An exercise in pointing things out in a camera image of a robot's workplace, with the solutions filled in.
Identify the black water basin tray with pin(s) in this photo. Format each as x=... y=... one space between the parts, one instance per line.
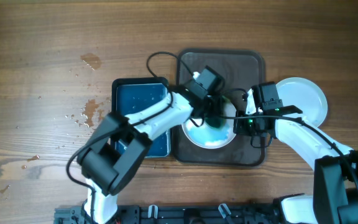
x=132 y=95

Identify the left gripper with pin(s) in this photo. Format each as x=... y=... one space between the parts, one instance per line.
x=217 y=100

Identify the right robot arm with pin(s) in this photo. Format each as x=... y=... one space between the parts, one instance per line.
x=335 y=185

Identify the dark brown serving tray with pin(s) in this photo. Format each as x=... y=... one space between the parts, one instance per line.
x=240 y=69

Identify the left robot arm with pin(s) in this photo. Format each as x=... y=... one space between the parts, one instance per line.
x=114 y=153

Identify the white plate bottom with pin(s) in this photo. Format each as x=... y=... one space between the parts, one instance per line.
x=305 y=95

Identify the white plate top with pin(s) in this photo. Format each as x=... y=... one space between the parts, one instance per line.
x=203 y=135

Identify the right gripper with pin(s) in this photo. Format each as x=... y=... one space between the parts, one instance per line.
x=241 y=126

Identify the green yellow sponge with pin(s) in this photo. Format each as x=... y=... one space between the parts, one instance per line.
x=217 y=119

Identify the white plate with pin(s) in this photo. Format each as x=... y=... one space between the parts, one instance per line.
x=305 y=95
x=203 y=135

